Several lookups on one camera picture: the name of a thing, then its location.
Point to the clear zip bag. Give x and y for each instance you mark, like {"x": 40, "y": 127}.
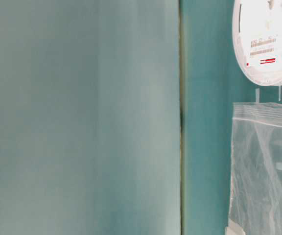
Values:
{"x": 256, "y": 170}

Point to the white component reel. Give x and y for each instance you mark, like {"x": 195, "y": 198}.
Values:
{"x": 257, "y": 40}

